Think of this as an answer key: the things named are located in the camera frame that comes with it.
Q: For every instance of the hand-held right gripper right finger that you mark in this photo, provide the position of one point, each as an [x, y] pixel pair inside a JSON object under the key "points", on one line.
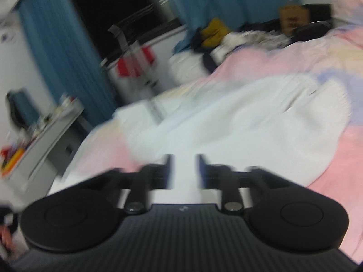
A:
{"points": [[201, 172]]}

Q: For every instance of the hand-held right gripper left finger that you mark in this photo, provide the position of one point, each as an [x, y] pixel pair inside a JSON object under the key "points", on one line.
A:
{"points": [[169, 172]]}

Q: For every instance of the white garment with black stripe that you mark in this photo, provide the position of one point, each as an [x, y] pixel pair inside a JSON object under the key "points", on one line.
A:
{"points": [[241, 124]]}

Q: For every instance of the grey white clothes heap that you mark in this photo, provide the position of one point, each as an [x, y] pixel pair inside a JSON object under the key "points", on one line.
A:
{"points": [[255, 38]]}

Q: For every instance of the white bedding bundle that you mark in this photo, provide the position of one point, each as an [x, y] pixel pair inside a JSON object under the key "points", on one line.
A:
{"points": [[187, 65]]}

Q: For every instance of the red cloth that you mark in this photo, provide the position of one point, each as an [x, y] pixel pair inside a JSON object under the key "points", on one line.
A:
{"points": [[123, 68]]}

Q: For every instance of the grey desk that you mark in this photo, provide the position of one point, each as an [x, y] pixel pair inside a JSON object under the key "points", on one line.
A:
{"points": [[48, 144]]}

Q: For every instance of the silver tripod stand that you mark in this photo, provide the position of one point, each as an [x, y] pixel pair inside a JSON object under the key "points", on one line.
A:
{"points": [[124, 42]]}

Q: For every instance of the pastel tie-dye duvet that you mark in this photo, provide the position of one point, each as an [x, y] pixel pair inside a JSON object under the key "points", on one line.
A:
{"points": [[340, 175]]}

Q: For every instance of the mustard yellow garment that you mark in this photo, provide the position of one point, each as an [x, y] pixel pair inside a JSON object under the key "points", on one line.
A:
{"points": [[215, 32]]}

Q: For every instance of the blue curtain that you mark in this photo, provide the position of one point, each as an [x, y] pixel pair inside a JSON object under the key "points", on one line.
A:
{"points": [[56, 48], [227, 0]]}

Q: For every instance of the brown paper bag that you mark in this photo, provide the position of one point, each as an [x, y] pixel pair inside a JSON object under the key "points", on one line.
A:
{"points": [[293, 18]]}

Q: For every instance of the black bag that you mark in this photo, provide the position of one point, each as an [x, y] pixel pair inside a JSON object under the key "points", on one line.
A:
{"points": [[312, 29]]}

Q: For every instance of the dark window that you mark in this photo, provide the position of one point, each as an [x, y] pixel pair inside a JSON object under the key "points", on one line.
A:
{"points": [[113, 0]]}

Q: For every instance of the black suitcase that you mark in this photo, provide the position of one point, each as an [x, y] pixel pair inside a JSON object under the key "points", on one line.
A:
{"points": [[317, 10]]}

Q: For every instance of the pastel tie-dye pillow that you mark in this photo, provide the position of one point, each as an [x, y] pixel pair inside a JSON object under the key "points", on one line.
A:
{"points": [[346, 8]]}

